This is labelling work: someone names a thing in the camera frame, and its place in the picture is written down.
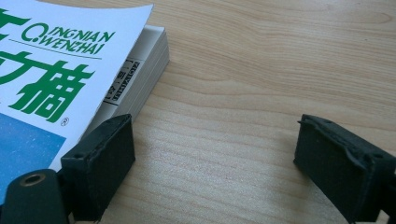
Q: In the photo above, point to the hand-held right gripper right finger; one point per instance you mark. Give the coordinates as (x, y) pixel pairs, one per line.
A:
(342, 168)

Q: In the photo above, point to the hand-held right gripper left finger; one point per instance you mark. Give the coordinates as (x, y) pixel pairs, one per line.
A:
(99, 168)

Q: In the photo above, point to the white green-print magazine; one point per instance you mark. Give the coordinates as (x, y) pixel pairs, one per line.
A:
(46, 77)

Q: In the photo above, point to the thick white-spined magazine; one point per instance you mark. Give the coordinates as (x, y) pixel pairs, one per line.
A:
(146, 71)

